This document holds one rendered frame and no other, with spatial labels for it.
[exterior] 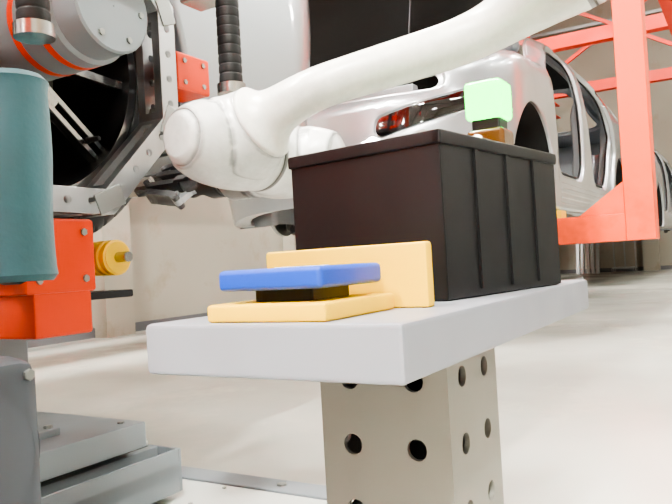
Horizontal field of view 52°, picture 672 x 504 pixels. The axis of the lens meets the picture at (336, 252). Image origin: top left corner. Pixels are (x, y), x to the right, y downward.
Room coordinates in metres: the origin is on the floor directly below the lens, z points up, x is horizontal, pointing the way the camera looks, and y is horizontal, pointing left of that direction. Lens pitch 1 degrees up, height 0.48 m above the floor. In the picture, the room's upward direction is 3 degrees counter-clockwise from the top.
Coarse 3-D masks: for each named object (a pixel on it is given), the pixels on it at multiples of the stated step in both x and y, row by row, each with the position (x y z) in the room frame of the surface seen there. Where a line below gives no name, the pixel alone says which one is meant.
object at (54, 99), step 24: (96, 72) 1.30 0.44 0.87; (120, 72) 1.27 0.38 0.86; (48, 96) 1.13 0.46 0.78; (72, 96) 1.34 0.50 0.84; (96, 96) 1.30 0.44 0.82; (120, 96) 1.27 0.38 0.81; (72, 120) 1.17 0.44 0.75; (96, 120) 1.29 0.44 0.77; (120, 120) 1.25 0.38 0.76; (72, 144) 1.19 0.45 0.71; (96, 144) 1.21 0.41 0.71; (120, 144) 1.23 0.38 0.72; (72, 168) 1.23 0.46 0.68; (96, 168) 1.18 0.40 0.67
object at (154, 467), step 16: (144, 448) 1.25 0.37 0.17; (160, 448) 1.25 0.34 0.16; (176, 448) 1.23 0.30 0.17; (96, 464) 1.16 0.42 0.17; (112, 464) 1.17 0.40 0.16; (128, 464) 1.20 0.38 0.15; (144, 464) 1.16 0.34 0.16; (160, 464) 1.19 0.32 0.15; (176, 464) 1.22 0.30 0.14; (48, 480) 1.08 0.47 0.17; (64, 480) 1.09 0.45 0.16; (80, 480) 1.11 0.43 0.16; (96, 480) 1.08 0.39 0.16; (112, 480) 1.10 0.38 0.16; (128, 480) 1.13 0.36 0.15; (144, 480) 1.16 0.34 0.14; (160, 480) 1.19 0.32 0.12; (176, 480) 1.22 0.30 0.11; (48, 496) 1.00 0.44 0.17; (64, 496) 1.03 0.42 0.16; (80, 496) 1.05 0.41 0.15; (96, 496) 1.08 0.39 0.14; (112, 496) 1.10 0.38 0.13; (128, 496) 1.13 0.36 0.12; (144, 496) 1.16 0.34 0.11; (160, 496) 1.19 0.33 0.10
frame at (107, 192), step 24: (144, 0) 1.20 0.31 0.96; (168, 0) 1.23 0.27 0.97; (168, 24) 1.23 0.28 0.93; (144, 48) 1.23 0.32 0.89; (168, 48) 1.23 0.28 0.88; (144, 72) 1.23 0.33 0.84; (168, 72) 1.22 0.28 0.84; (144, 96) 1.23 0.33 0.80; (168, 96) 1.22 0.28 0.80; (144, 120) 1.23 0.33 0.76; (144, 144) 1.17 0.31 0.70; (120, 168) 1.13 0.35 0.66; (144, 168) 1.16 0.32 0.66; (72, 192) 1.04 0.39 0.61; (96, 192) 1.08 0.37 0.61; (120, 192) 1.11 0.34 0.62; (72, 216) 1.10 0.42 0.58; (96, 216) 1.12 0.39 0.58
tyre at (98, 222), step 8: (136, 72) 1.27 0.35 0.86; (136, 80) 1.27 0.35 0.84; (136, 88) 1.27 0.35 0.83; (136, 96) 1.27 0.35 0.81; (136, 104) 1.27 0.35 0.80; (136, 112) 1.27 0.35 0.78; (136, 120) 1.26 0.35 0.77; (144, 176) 1.28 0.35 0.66; (128, 200) 1.24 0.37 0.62; (120, 208) 1.23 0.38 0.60; (56, 216) 1.11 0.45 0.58; (64, 216) 1.12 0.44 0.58; (104, 216) 1.19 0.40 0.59; (112, 216) 1.21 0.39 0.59; (96, 224) 1.18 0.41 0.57; (104, 224) 1.21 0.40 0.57
